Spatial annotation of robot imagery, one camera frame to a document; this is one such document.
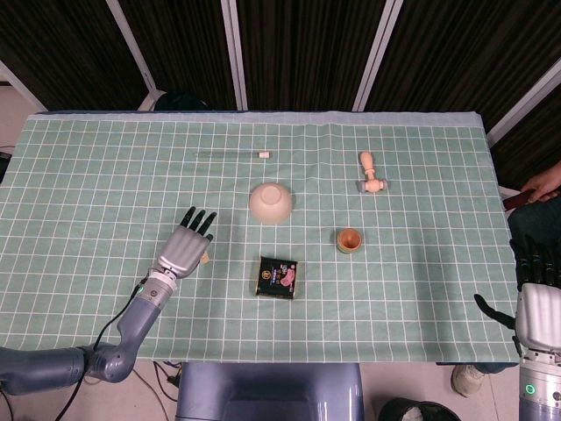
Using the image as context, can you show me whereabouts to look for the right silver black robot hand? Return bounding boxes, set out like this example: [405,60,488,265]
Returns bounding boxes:
[473,235,561,351]

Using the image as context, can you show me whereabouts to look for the bystander's bare hand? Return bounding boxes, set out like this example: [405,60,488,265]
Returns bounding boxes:
[522,161,561,203]

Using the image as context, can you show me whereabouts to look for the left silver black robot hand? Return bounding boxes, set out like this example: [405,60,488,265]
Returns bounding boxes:
[156,206,219,281]

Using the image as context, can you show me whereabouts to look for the dark red object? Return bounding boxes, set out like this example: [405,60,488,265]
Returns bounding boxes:
[502,192,534,211]

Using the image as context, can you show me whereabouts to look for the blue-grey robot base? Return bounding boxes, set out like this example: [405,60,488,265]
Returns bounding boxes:
[174,362,366,421]

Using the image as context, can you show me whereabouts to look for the green grid-patterned table mat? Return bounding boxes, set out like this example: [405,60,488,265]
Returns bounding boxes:
[0,111,518,364]

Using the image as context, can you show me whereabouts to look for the bystander's dark trousers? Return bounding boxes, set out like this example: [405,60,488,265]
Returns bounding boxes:
[508,201,561,255]

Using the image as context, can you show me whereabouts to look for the black snack packet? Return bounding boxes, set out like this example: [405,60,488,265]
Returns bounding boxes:
[253,255,300,300]

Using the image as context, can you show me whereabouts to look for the beige shoe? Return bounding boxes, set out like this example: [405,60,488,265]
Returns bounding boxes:
[451,363,486,398]

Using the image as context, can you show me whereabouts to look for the upturned beige bowl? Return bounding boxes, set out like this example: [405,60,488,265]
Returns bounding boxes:
[248,182,297,225]

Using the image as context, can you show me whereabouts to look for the glass tube with white stopper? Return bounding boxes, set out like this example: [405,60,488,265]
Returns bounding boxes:
[195,150,273,160]

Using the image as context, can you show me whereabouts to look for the black bag behind table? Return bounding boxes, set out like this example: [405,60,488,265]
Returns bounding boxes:
[153,90,211,113]

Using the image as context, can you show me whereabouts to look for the black waste bin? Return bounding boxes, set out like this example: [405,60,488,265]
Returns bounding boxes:
[377,397,461,421]

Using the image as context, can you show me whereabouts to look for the green and orange cup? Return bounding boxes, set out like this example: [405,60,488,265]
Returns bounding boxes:
[336,227,364,254]

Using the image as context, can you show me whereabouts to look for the dark ribbed partition panel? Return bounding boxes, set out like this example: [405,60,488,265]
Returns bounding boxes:
[236,0,389,111]
[117,0,241,111]
[366,0,561,132]
[0,0,148,113]

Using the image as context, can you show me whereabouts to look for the wooden toy hammer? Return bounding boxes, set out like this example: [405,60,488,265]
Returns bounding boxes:
[358,151,389,195]

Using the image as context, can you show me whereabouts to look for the white partition frame post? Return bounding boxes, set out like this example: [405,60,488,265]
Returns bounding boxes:
[0,59,49,113]
[104,0,164,111]
[486,61,561,148]
[352,0,404,111]
[220,0,249,111]

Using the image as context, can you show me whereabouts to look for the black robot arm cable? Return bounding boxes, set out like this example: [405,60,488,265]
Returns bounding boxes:
[54,278,148,421]

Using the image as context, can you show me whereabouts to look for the floor cable bundle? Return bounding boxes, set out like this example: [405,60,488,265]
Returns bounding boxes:
[131,361,181,403]

